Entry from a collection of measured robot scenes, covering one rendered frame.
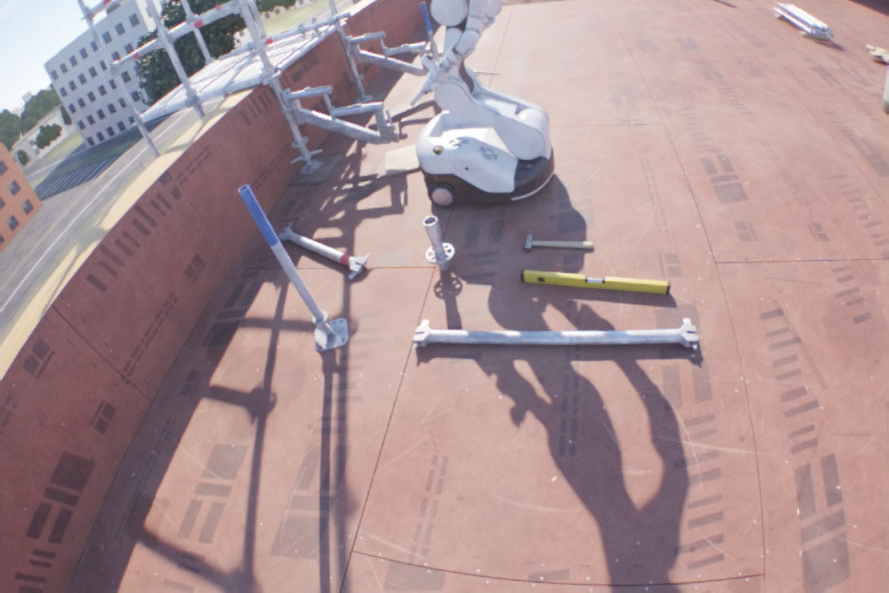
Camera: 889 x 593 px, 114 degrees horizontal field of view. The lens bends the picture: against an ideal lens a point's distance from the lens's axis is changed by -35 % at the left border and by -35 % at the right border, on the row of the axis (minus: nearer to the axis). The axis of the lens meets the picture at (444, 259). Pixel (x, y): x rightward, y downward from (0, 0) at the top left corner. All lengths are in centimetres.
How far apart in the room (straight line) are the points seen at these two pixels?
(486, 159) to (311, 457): 143
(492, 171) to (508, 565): 157
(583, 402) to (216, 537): 136
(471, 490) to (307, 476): 57
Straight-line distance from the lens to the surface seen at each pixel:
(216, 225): 255
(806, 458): 161
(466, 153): 202
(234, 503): 174
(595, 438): 145
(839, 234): 241
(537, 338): 159
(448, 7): 194
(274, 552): 160
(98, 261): 209
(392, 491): 147
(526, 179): 207
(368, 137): 281
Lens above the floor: 133
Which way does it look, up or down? 42 degrees down
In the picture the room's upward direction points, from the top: 17 degrees counter-clockwise
